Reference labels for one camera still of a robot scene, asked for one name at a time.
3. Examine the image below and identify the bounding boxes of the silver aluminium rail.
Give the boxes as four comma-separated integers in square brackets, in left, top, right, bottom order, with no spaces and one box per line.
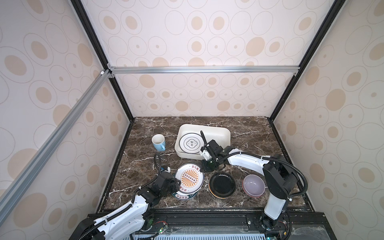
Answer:
[110,66,300,75]
[1,69,112,225]

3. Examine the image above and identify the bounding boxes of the silver aluminium rail back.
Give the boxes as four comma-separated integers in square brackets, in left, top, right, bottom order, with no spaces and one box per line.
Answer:
[110,66,300,75]

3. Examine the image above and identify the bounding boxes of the black plate orange rim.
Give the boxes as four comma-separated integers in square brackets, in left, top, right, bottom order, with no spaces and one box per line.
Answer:
[209,172,236,199]

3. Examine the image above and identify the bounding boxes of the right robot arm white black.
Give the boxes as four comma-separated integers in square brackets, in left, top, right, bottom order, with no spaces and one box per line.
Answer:
[200,139,308,231]

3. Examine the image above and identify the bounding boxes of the white plate black line pattern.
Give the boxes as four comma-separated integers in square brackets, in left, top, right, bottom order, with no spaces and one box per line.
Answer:
[179,133,204,154]

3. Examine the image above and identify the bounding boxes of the orange sunburst plate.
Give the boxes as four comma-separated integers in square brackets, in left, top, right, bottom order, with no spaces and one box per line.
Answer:
[175,163,205,195]

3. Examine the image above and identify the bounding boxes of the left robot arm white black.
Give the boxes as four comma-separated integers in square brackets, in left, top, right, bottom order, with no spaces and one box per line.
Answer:
[70,171,181,240]

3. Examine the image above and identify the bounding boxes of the white plastic bin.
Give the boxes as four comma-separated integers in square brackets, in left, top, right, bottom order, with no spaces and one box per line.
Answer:
[175,124,231,160]

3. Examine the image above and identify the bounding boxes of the blue white mug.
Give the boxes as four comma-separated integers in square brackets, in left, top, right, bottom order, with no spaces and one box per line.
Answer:
[152,134,166,152]

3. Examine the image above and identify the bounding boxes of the purple bowl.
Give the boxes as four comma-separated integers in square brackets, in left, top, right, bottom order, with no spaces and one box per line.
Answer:
[242,175,266,198]

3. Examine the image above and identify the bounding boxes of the silver aluminium rail left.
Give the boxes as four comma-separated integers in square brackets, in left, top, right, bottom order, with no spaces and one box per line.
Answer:
[1,69,112,225]

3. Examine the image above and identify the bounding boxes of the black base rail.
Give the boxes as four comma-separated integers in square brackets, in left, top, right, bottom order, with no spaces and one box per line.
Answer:
[78,209,337,240]

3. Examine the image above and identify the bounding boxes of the green rim white plate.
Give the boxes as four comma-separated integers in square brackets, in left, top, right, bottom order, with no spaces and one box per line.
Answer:
[172,191,197,201]

